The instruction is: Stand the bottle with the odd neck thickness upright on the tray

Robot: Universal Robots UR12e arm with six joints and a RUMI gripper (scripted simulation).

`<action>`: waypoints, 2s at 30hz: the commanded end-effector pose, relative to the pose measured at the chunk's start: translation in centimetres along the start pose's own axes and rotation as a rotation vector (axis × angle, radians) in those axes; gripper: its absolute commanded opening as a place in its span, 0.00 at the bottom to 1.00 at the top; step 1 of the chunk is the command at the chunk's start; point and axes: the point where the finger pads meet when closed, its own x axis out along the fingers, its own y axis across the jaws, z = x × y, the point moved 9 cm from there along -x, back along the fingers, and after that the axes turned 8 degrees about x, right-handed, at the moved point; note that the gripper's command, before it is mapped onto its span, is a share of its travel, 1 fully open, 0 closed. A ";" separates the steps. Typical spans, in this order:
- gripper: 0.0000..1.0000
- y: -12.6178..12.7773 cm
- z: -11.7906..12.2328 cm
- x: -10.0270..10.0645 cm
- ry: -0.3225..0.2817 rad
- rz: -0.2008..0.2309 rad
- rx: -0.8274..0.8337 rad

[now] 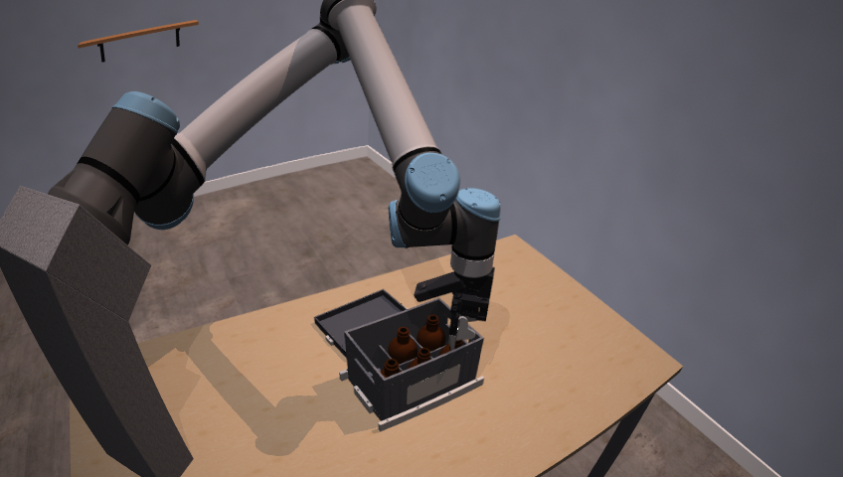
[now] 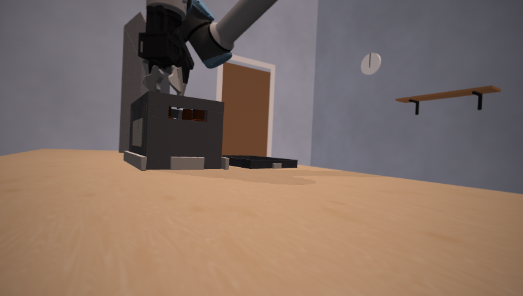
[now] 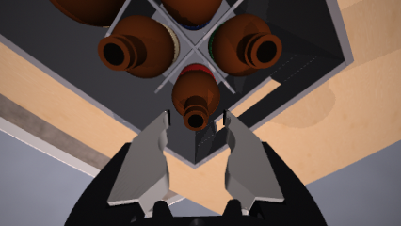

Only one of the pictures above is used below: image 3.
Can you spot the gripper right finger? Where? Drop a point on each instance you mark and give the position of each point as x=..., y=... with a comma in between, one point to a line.
x=266, y=187

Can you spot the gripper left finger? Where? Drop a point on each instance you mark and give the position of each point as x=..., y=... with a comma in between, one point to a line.
x=129, y=185

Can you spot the dark grey box with slot openings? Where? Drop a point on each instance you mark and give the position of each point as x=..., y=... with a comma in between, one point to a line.
x=315, y=47

